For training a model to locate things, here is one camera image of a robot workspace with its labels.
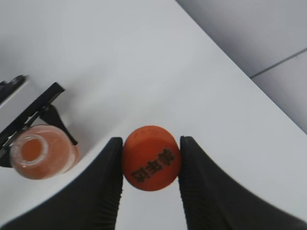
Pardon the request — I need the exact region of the orange Mirinda soda bottle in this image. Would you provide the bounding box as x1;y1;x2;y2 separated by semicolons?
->
10;125;79;180

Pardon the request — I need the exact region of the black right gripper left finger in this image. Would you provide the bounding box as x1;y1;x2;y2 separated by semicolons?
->
1;137;123;230

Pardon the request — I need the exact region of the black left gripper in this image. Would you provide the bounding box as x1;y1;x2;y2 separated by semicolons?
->
0;82;78;168

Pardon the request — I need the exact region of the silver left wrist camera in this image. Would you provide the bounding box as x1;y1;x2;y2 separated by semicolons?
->
0;75;39;109

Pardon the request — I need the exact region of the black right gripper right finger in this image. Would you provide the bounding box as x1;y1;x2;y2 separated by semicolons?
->
178;136;307;230

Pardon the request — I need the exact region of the orange bottle cap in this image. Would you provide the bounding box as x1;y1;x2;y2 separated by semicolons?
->
122;126;181;191

